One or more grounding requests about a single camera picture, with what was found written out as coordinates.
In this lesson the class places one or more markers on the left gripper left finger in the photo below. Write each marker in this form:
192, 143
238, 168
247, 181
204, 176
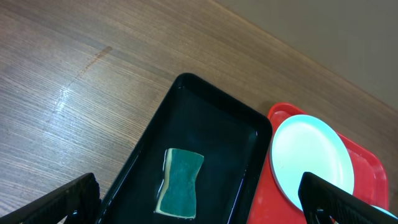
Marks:
75, 202

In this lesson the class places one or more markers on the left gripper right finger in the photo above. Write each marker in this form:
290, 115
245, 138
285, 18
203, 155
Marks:
323, 202

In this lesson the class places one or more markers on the light blue plate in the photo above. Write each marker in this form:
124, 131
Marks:
304, 143
385, 211

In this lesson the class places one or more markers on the green yellow sponge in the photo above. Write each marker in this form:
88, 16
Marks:
177, 195

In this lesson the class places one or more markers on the red plastic tray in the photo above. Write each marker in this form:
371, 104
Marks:
269, 204

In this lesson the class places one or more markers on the black rectangular water tray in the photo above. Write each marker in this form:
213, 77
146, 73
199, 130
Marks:
195, 116

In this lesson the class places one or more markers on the light blue plate top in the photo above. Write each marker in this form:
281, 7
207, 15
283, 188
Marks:
304, 143

